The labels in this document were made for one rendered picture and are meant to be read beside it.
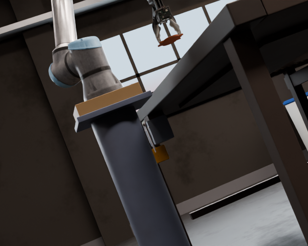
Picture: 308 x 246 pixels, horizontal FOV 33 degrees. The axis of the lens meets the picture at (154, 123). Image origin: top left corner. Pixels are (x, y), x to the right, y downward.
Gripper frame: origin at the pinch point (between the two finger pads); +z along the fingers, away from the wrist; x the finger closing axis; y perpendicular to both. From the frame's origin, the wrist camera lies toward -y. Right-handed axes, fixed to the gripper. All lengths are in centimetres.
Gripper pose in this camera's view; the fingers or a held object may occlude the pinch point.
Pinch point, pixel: (169, 39)
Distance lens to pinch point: 249.5
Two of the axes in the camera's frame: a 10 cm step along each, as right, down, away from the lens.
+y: 1.3, -0.5, -9.9
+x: 9.2, -3.6, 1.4
